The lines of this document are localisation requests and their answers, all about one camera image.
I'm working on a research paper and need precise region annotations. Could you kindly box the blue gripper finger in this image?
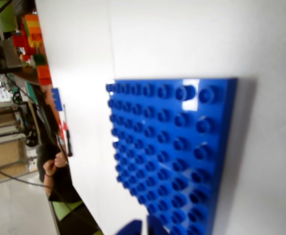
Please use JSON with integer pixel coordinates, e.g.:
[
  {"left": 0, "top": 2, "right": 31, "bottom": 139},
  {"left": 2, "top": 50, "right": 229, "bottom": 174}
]
[
  {"left": 146, "top": 215, "right": 169, "bottom": 235},
  {"left": 115, "top": 219, "right": 143, "bottom": 235}
]

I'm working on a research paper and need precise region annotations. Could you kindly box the small blue toy block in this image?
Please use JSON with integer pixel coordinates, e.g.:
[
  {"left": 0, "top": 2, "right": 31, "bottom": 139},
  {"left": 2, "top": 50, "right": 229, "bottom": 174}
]
[{"left": 50, "top": 87, "right": 62, "bottom": 111}]

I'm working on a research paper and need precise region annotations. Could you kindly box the orange toy block with print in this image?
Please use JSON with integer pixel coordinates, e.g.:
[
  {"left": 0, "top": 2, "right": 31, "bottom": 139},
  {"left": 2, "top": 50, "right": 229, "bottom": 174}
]
[{"left": 36, "top": 65, "right": 52, "bottom": 86}]

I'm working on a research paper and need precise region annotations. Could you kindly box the small green toy block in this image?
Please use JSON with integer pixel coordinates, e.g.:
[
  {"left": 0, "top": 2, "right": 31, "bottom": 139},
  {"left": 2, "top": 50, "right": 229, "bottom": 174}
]
[{"left": 32, "top": 53, "right": 47, "bottom": 66}]

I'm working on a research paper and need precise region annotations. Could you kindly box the red toy block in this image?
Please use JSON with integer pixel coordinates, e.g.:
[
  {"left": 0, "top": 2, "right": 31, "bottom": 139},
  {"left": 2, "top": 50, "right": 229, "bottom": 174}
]
[{"left": 12, "top": 34, "right": 29, "bottom": 47}]

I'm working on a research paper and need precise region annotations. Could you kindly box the orange striped toy block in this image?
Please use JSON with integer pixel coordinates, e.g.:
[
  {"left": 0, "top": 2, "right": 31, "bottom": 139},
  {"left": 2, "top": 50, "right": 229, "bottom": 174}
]
[{"left": 24, "top": 14, "right": 42, "bottom": 36}]

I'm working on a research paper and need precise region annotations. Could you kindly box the bystander's bare hand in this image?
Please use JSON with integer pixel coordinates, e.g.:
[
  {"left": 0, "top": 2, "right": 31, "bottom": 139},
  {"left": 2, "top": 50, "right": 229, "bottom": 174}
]
[{"left": 42, "top": 151, "right": 69, "bottom": 177}]

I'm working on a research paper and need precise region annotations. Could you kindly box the green chair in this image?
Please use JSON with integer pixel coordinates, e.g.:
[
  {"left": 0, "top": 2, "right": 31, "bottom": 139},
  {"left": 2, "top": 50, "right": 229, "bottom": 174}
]
[{"left": 50, "top": 200, "right": 84, "bottom": 222}]

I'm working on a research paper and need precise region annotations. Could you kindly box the blue 8x8 studded baseplate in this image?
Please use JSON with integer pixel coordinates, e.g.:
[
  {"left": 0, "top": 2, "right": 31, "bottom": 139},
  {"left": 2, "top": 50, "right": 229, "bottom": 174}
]
[{"left": 105, "top": 77, "right": 238, "bottom": 235}]

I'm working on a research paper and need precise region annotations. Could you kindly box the person in dark clothing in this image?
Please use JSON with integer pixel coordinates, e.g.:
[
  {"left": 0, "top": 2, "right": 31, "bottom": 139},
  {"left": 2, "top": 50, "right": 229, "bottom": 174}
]
[{"left": 36, "top": 88, "right": 85, "bottom": 204}]

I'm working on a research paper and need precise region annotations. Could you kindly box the black and red screwdriver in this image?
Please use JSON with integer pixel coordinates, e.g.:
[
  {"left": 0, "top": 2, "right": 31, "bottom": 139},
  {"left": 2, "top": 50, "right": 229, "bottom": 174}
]
[{"left": 62, "top": 104, "right": 73, "bottom": 157}]

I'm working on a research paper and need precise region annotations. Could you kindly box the black cable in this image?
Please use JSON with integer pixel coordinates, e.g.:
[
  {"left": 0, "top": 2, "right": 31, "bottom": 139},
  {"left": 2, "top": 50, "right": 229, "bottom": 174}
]
[{"left": 0, "top": 158, "right": 51, "bottom": 189}]

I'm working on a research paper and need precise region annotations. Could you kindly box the black metal frame machine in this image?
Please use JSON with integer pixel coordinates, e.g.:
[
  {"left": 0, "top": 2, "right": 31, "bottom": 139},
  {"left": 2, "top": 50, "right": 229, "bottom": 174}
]
[{"left": 0, "top": 101, "right": 40, "bottom": 147}]

